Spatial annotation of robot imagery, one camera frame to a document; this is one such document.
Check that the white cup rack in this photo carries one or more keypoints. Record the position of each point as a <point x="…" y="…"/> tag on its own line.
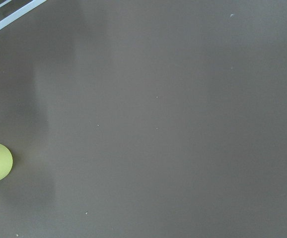
<point x="11" y="10"/>

